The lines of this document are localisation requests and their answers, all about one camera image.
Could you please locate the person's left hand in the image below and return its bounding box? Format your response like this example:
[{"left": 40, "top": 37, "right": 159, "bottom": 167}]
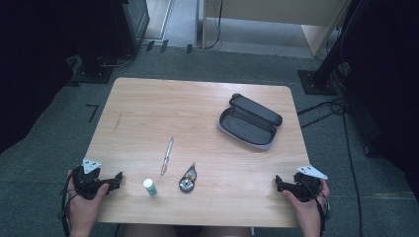
[{"left": 66, "top": 169, "right": 110, "bottom": 233}]

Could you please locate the black cabinet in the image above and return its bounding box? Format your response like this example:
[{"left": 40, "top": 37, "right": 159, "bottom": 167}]
[{"left": 110, "top": 0, "right": 151, "bottom": 57}]

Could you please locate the black slanted stand with base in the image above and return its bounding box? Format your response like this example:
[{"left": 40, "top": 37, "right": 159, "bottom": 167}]
[{"left": 297, "top": 0, "right": 360, "bottom": 97}]

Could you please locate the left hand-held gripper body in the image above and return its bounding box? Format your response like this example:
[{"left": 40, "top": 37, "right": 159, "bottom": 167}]
[{"left": 71, "top": 158, "right": 114, "bottom": 200}]

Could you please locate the silver ballpoint pen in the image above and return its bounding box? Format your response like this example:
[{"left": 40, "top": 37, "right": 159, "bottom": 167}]
[{"left": 160, "top": 136, "right": 175, "bottom": 177}]

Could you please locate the black floor cable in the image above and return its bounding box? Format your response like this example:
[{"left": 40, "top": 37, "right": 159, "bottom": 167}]
[{"left": 295, "top": 96, "right": 364, "bottom": 237}]

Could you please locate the grey zip pencil case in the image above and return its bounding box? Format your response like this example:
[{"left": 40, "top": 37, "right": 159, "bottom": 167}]
[{"left": 216, "top": 92, "right": 284, "bottom": 152}]

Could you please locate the dark curtain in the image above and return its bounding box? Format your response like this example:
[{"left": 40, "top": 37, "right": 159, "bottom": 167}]
[
  {"left": 339, "top": 0, "right": 419, "bottom": 201},
  {"left": 0, "top": 0, "right": 115, "bottom": 155}
]

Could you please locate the person's right hand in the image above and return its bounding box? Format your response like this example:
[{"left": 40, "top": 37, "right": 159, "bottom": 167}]
[{"left": 281, "top": 179, "right": 331, "bottom": 230}]

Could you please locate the right hand-held gripper cable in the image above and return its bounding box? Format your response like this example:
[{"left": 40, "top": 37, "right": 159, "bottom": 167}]
[{"left": 305, "top": 183, "right": 332, "bottom": 237}]

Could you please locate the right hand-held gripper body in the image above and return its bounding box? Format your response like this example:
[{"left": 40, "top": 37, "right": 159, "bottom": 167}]
[{"left": 289, "top": 165, "right": 329, "bottom": 203}]

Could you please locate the left hand-held gripper cable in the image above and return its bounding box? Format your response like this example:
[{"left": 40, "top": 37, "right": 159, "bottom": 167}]
[{"left": 58, "top": 170, "right": 81, "bottom": 237}]

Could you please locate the hand-held gripper cable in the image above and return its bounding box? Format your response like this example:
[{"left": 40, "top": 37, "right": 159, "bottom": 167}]
[
  {"left": 305, "top": 183, "right": 332, "bottom": 237},
  {"left": 58, "top": 170, "right": 81, "bottom": 237}
]

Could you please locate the black stand with base plate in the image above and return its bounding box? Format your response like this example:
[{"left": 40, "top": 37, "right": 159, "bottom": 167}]
[{"left": 66, "top": 48, "right": 115, "bottom": 85}]

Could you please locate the black hanging cable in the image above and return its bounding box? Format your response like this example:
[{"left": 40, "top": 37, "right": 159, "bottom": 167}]
[{"left": 205, "top": 0, "right": 224, "bottom": 50}]

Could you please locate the clear correction tape dispenser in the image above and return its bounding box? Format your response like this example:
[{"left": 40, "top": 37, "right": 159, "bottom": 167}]
[{"left": 178, "top": 162, "right": 198, "bottom": 194}]

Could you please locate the white green glue stick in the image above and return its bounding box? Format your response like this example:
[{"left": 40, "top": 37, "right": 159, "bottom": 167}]
[{"left": 142, "top": 178, "right": 159, "bottom": 198}]

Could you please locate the light wooden desk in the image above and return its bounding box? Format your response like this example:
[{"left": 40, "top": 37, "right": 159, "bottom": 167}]
[{"left": 201, "top": 0, "right": 353, "bottom": 59}]

